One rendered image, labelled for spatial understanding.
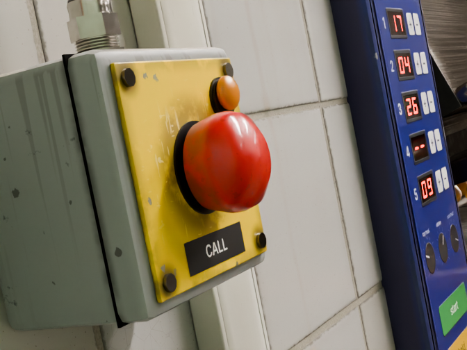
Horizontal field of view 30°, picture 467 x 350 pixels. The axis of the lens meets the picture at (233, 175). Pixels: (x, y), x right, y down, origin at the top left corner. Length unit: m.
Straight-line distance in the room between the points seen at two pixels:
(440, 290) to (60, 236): 0.49
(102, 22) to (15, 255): 0.10
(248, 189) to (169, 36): 0.15
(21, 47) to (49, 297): 0.11
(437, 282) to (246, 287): 0.31
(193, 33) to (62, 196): 0.18
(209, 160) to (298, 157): 0.29
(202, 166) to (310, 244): 0.29
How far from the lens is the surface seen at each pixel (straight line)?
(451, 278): 0.81
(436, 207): 0.79
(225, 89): 0.37
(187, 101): 0.35
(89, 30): 0.36
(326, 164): 0.65
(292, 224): 0.59
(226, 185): 0.33
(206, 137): 0.33
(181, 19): 0.47
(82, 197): 0.32
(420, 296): 0.73
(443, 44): 1.02
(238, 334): 0.47
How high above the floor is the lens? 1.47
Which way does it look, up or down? 3 degrees down
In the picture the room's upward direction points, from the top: 11 degrees counter-clockwise
